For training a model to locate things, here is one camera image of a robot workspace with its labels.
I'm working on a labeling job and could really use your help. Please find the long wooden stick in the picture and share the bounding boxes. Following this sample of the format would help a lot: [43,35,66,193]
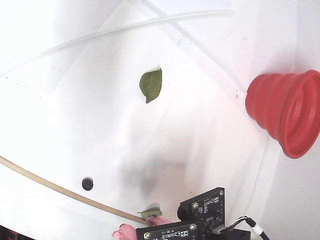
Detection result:
[0,155,148,225]

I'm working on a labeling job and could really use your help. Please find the red collapsible silicone cup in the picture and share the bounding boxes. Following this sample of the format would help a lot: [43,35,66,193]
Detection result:
[245,69,320,160]

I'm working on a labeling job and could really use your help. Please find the white paper sheet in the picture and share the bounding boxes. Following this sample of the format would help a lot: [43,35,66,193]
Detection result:
[0,1,253,240]

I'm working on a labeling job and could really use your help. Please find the blueberry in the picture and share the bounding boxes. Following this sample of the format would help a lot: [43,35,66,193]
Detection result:
[81,177,94,192]

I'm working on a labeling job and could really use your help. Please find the pink-tipped gripper finger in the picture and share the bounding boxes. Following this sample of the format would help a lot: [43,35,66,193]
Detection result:
[146,214,174,228]
[111,223,138,240]

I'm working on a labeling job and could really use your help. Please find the light green curled leaf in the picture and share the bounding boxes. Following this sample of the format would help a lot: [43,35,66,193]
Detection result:
[137,208,163,221]

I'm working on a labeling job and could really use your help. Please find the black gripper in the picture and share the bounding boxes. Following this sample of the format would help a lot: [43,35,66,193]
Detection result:
[224,228,252,240]

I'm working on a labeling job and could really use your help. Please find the dark green flat leaf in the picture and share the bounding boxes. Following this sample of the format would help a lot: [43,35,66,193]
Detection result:
[139,67,163,105]

